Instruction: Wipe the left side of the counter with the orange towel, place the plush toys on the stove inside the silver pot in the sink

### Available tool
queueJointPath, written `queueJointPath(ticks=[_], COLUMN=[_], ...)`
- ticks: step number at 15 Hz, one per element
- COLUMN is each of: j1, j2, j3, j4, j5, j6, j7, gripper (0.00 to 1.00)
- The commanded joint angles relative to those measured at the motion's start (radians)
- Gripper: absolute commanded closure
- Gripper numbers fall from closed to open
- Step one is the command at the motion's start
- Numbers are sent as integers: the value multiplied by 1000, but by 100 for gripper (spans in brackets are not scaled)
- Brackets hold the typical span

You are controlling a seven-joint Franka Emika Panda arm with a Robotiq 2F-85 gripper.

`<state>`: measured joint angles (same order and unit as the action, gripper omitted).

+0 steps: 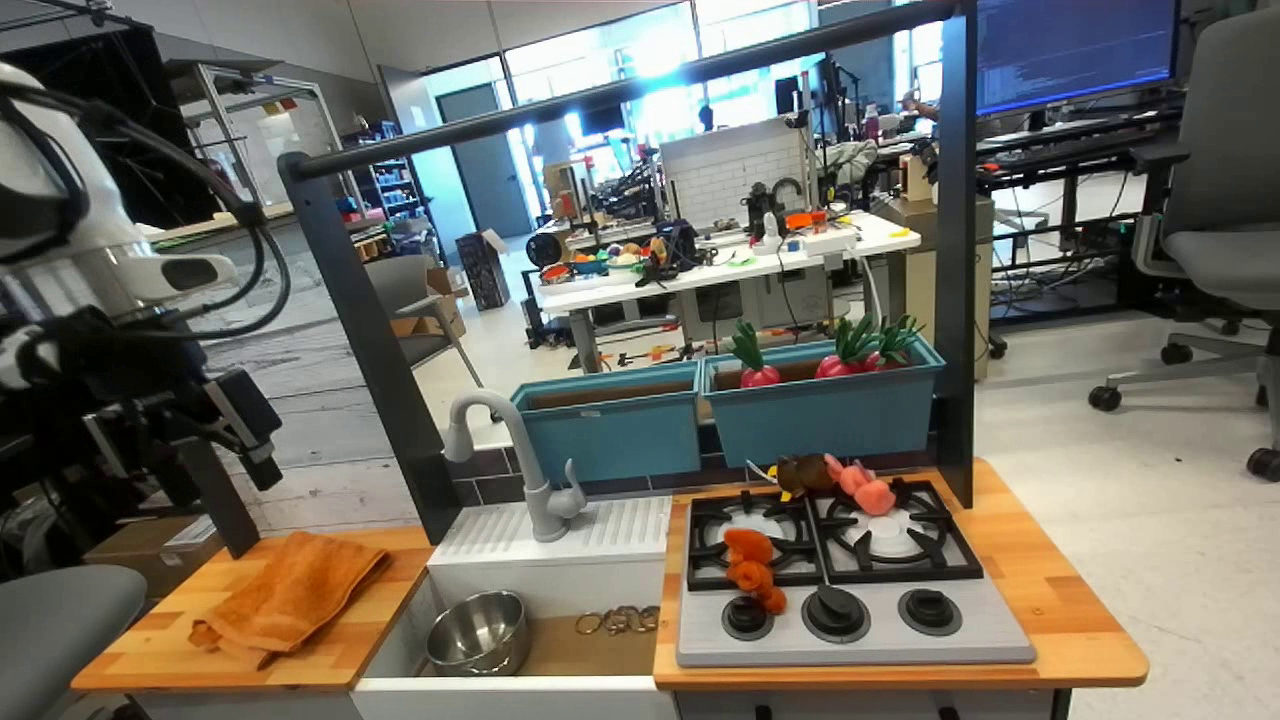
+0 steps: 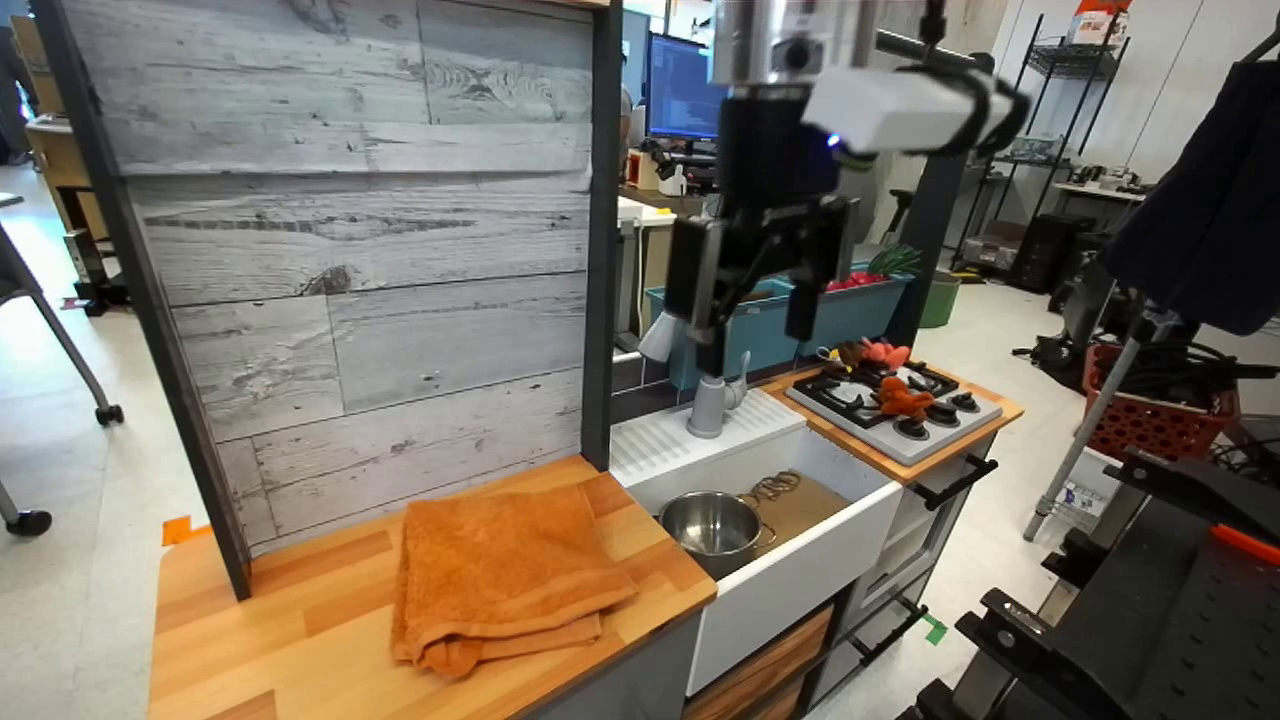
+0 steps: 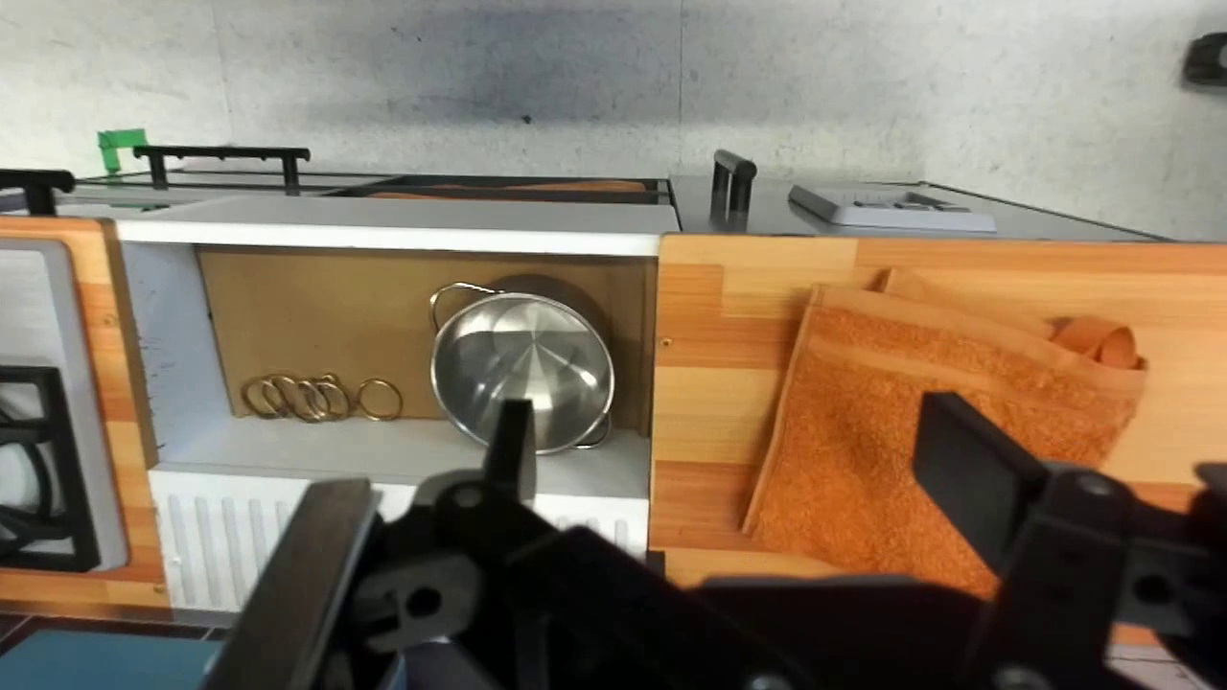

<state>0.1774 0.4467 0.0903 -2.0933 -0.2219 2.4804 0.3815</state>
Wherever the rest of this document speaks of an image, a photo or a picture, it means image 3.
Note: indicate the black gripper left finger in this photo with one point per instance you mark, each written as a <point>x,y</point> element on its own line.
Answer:
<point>307,587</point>

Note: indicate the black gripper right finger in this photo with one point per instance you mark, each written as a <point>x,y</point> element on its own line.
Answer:
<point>981,479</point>

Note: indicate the orange towel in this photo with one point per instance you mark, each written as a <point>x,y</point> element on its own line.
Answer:
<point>869,435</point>

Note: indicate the black stove grate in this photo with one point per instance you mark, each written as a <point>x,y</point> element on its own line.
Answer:
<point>39,550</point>

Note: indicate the white toy sink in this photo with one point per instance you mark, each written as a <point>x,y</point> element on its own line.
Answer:
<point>385,225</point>

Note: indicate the bunch of metal rings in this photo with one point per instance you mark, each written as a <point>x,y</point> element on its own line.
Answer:
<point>307,398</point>

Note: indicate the steel bowl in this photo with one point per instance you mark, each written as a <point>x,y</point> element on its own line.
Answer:
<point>525,371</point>

